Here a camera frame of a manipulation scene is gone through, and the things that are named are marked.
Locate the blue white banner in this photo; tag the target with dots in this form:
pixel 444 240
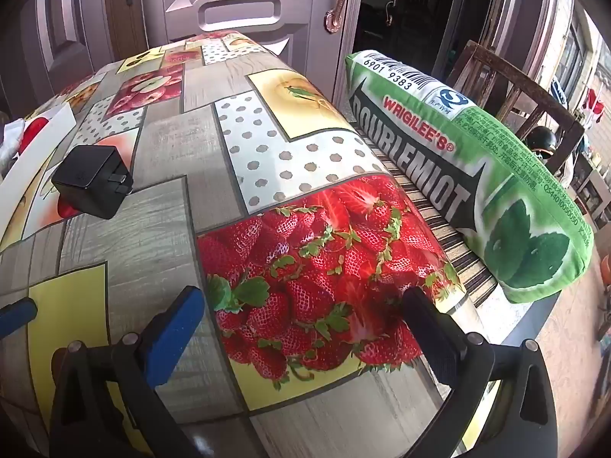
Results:
pixel 559 91

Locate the white cardboard box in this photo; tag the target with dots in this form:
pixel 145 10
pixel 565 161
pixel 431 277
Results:
pixel 55 115

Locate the mauve door leaf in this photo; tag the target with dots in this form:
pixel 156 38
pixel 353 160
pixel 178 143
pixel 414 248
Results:
pixel 71 19

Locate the orange object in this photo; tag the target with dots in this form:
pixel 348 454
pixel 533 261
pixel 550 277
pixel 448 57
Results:
pixel 606 266

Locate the black charger adapter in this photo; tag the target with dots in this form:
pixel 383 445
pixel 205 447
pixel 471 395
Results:
pixel 88 182

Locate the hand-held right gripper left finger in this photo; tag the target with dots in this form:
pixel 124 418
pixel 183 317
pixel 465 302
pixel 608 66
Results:
pixel 175 336

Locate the wooden chair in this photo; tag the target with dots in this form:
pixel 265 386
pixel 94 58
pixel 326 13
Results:
pixel 520 90

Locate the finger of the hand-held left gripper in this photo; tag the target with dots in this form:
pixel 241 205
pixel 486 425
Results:
pixel 14 317

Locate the black helmet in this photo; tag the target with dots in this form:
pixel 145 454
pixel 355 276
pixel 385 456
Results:
pixel 543 140

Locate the green Wrigley's gum pack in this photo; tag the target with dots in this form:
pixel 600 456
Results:
pixel 477 152

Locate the fruit print tablecloth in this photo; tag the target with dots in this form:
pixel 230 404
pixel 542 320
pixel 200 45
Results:
pixel 191 119

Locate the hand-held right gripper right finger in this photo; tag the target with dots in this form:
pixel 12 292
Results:
pixel 432 338

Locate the striped seat cushion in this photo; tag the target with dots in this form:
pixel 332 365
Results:
pixel 444 229

